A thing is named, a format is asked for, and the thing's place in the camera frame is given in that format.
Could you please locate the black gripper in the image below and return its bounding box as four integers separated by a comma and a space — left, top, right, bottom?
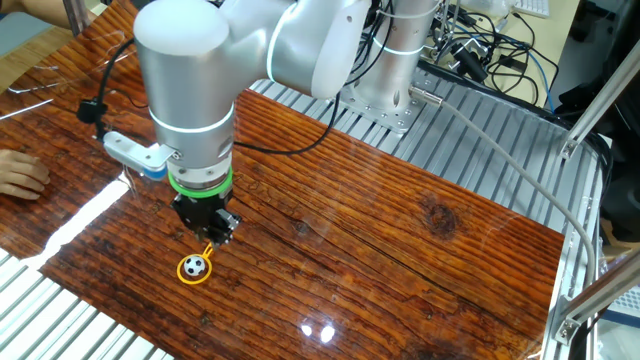
170, 191, 242, 248

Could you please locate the yellow bubble ring wand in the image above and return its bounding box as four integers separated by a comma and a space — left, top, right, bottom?
176, 242, 215, 286

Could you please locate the person's bare forearm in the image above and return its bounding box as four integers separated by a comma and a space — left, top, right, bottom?
0, 0, 96, 30

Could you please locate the small soccer ball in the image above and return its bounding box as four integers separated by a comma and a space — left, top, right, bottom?
183, 255, 206, 277

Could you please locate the person's bare hand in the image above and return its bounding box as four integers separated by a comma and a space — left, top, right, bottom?
0, 148, 52, 201

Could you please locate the wood grain board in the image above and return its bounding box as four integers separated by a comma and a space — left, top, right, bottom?
0, 0, 565, 360

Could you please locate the white keyboard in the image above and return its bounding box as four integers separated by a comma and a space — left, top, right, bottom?
512, 0, 551, 20

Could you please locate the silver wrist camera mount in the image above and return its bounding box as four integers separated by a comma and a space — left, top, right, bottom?
102, 130, 181, 181

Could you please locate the black camera cable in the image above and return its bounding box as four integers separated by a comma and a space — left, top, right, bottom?
75, 37, 342, 156

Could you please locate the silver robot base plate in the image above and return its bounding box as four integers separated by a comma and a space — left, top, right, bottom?
339, 82, 427, 135

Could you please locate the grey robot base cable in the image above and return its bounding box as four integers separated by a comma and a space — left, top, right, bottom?
408, 85, 599, 291

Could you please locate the black cable bundle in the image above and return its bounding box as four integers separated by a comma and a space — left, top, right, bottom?
419, 0, 560, 109

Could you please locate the blue cable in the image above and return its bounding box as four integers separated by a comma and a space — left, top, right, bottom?
524, 49, 556, 114

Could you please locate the aluminium frame bar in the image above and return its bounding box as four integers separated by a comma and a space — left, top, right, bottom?
559, 37, 640, 161
552, 249, 640, 346

